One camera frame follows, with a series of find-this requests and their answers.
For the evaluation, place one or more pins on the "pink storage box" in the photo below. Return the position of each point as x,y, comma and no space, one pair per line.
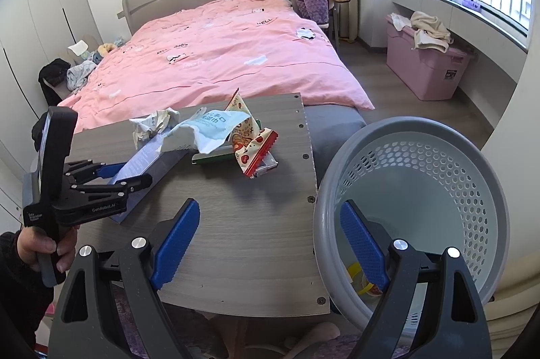
422,68

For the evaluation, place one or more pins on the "beige cloth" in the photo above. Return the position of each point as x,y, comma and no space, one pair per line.
430,26

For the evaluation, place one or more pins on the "white cloth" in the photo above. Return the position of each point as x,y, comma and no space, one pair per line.
398,20

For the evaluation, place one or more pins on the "yellow plush toy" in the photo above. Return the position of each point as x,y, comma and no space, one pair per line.
107,49

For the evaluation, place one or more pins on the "red strawberry snack wrapper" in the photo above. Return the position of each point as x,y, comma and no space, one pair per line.
253,148

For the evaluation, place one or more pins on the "pale blue clothes pile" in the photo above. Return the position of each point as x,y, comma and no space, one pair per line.
80,74

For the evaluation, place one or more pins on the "white paper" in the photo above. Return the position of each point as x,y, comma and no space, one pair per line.
147,127

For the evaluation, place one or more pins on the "white green carton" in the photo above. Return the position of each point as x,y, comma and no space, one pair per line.
211,157

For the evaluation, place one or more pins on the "white wardrobe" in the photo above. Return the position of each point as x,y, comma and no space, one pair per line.
42,13

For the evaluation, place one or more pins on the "lavender carton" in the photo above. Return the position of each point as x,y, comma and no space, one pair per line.
145,156

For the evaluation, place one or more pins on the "red printed paper cup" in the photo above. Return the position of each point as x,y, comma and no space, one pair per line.
374,290

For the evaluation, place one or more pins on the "black clothing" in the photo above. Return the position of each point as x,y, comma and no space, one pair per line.
52,72

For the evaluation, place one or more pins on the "yellow plastic lid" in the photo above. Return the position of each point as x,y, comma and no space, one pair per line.
363,286

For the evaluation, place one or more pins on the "grey perforated waste basket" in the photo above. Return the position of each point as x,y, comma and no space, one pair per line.
422,173

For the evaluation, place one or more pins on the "cardboard box with white paper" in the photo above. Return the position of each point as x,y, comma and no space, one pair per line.
78,47

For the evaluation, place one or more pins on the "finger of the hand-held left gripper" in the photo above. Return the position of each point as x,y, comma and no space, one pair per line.
135,184
112,170

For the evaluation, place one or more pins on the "light blue wet wipes packet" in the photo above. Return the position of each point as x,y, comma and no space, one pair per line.
211,127

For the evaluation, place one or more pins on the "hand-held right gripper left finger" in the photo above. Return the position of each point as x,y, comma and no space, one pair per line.
175,245

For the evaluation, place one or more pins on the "beige pointed snack wrapper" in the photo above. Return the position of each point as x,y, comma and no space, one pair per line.
238,106

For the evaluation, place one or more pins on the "black metal chair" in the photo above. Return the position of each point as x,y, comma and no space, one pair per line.
336,21

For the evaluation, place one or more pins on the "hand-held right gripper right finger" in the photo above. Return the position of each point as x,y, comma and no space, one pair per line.
363,245

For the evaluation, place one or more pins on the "person's left hand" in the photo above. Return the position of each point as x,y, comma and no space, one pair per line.
67,249

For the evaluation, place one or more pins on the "person's left forearm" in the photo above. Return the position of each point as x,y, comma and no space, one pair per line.
17,291

